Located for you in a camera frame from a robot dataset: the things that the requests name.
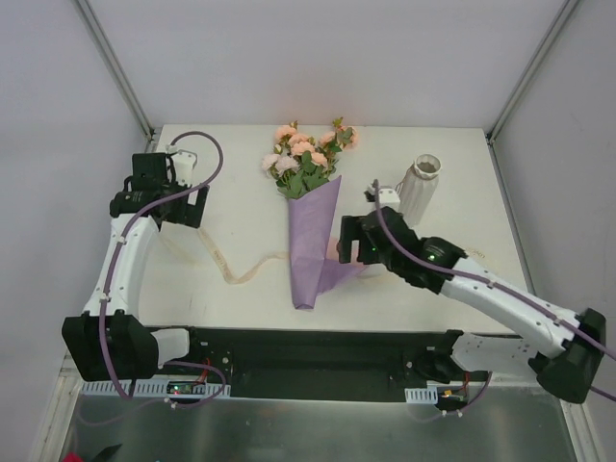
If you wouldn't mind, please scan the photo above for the purple wrapping paper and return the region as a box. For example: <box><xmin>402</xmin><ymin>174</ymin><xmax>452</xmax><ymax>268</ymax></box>
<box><xmin>288</xmin><ymin>178</ymin><xmax>363</xmax><ymax>310</ymax></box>

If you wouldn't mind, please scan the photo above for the cream printed ribbon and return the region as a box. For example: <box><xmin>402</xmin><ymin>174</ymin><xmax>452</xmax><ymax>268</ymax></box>
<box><xmin>195</xmin><ymin>228</ymin><xmax>498</xmax><ymax>289</ymax></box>

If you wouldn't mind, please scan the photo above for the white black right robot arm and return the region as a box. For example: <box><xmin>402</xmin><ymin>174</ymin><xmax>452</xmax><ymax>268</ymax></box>
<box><xmin>338</xmin><ymin>207</ymin><xmax>607</xmax><ymax>404</ymax></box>

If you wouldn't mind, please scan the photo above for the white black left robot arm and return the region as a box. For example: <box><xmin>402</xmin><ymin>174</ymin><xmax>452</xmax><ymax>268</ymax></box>
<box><xmin>62</xmin><ymin>150</ymin><xmax>209</xmax><ymax>382</ymax></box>

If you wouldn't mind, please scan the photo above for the white ribbed ceramic vase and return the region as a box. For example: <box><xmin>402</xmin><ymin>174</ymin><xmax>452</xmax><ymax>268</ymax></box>
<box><xmin>397</xmin><ymin>154</ymin><xmax>442</xmax><ymax>227</ymax></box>

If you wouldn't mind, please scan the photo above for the pink flower bouquet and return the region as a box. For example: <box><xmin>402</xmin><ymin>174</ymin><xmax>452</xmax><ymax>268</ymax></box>
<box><xmin>261</xmin><ymin>117</ymin><xmax>359</xmax><ymax>199</ymax></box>

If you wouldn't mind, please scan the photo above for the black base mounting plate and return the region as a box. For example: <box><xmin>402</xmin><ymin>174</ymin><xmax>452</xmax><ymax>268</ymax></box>
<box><xmin>163</xmin><ymin>327</ymin><xmax>488</xmax><ymax>402</ymax></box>

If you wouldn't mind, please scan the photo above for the red object at bottom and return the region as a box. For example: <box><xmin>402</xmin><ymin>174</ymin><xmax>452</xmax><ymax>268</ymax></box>
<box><xmin>61</xmin><ymin>452</ymin><xmax>84</xmax><ymax>462</ymax></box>

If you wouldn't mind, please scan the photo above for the left aluminium side rail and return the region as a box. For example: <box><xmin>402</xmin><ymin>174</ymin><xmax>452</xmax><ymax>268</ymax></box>
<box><xmin>86</xmin><ymin>137</ymin><xmax>160</xmax><ymax>338</ymax></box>

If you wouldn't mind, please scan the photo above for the aluminium side rail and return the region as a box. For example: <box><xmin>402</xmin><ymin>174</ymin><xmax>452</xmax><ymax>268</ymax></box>
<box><xmin>86</xmin><ymin>137</ymin><xmax>160</xmax><ymax>338</ymax></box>
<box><xmin>489</xmin><ymin>141</ymin><xmax>559</xmax><ymax>303</ymax></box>

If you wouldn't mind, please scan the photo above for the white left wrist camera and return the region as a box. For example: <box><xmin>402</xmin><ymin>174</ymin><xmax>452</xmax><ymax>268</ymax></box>
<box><xmin>166</xmin><ymin>144</ymin><xmax>197</xmax><ymax>188</ymax></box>

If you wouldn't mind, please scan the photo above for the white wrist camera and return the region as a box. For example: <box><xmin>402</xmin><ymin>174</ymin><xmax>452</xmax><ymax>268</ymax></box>
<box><xmin>166</xmin><ymin>144</ymin><xmax>197</xmax><ymax>188</ymax></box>
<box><xmin>364</xmin><ymin>184</ymin><xmax>400</xmax><ymax>211</ymax></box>

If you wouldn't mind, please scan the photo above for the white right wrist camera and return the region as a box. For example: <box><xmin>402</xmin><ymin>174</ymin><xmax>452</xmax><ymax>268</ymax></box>
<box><xmin>364</xmin><ymin>184</ymin><xmax>400</xmax><ymax>211</ymax></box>

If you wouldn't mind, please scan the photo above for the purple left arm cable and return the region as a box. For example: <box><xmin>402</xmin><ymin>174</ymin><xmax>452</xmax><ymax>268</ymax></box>
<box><xmin>76</xmin><ymin>130</ymin><xmax>230</xmax><ymax>427</ymax></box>

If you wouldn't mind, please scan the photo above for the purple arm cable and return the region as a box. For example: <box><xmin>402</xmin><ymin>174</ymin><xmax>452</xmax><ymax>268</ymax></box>
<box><xmin>372</xmin><ymin>178</ymin><xmax>616</xmax><ymax>424</ymax></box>
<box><xmin>76</xmin><ymin>130</ymin><xmax>230</xmax><ymax>427</ymax></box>

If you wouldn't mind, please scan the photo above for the left aluminium frame post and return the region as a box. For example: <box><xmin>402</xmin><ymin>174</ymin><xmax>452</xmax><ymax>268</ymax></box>
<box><xmin>71</xmin><ymin>0</ymin><xmax>156</xmax><ymax>142</ymax></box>

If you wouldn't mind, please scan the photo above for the aluminium frame post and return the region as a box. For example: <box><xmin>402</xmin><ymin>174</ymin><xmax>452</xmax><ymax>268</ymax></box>
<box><xmin>71</xmin><ymin>0</ymin><xmax>156</xmax><ymax>142</ymax></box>
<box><xmin>486</xmin><ymin>0</ymin><xmax>583</xmax><ymax>146</ymax></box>

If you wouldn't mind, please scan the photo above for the right aluminium side rail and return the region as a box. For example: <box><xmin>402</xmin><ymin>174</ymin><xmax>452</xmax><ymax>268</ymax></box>
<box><xmin>489</xmin><ymin>141</ymin><xmax>559</xmax><ymax>303</ymax></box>

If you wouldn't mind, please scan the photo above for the right slotted cable duct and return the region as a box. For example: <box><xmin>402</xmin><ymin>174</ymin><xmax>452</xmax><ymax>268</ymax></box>
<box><xmin>404</xmin><ymin>384</ymin><xmax>468</xmax><ymax>405</ymax></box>

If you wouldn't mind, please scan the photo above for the slotted cable duct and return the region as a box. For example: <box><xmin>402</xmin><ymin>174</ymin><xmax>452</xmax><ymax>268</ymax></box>
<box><xmin>81</xmin><ymin>379</ymin><xmax>231</xmax><ymax>399</ymax></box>
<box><xmin>404</xmin><ymin>384</ymin><xmax>468</xmax><ymax>405</ymax></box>

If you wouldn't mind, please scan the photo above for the aluminium front frame rail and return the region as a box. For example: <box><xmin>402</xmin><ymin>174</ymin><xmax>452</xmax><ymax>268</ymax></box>
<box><xmin>60</xmin><ymin>338</ymin><xmax>581</xmax><ymax>386</ymax></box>

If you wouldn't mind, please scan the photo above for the left slotted cable duct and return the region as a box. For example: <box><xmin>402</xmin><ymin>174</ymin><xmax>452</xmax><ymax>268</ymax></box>
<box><xmin>81</xmin><ymin>379</ymin><xmax>231</xmax><ymax>399</ymax></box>

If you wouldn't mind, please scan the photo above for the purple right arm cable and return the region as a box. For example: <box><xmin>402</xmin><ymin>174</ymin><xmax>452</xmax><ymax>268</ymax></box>
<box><xmin>372</xmin><ymin>178</ymin><xmax>616</xmax><ymax>424</ymax></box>

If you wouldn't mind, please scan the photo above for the right aluminium frame post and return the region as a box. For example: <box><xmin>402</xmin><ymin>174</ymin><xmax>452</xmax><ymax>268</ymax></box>
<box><xmin>486</xmin><ymin>0</ymin><xmax>583</xmax><ymax>146</ymax></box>

